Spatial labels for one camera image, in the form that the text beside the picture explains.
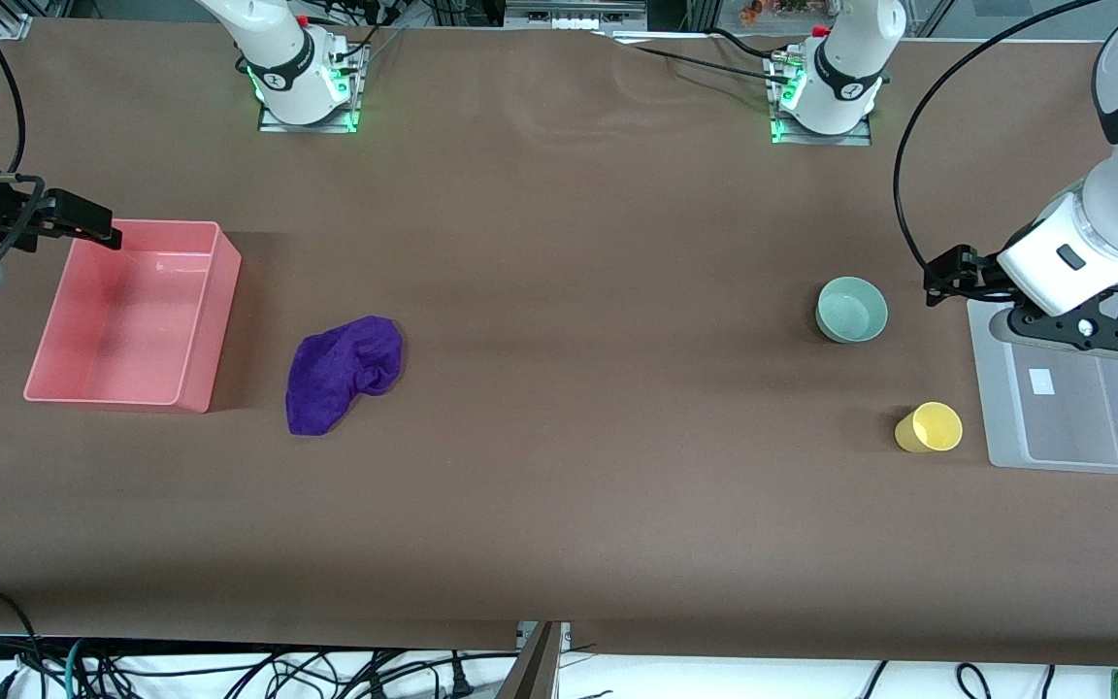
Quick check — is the pale green bowl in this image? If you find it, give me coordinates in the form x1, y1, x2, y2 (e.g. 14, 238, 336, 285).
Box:
815, 276, 889, 344

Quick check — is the yellow cup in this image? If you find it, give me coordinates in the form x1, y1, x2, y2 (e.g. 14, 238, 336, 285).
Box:
894, 401, 964, 454

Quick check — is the purple cloth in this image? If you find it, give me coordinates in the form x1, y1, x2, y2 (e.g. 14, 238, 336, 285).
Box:
285, 315, 405, 437

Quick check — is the pink plastic bin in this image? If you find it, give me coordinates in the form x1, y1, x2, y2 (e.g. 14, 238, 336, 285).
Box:
23, 219, 243, 415

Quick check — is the clear plastic bin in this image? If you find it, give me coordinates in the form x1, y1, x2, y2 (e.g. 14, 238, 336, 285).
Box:
967, 277, 1118, 477

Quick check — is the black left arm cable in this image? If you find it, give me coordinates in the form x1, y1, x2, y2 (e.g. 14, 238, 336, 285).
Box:
893, 0, 1105, 276

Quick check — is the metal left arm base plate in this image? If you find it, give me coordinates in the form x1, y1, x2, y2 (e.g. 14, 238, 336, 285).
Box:
768, 53, 874, 148

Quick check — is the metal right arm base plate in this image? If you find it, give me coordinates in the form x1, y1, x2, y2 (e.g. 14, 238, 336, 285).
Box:
257, 44, 367, 135

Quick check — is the short black table cable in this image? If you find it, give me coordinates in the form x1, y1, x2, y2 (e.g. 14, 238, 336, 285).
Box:
709, 27, 805, 61

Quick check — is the long black table cable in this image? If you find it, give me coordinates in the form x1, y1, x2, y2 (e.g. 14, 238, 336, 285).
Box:
617, 39, 795, 88

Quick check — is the grey metal table post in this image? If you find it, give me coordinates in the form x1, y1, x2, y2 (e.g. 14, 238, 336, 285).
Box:
499, 621, 566, 699

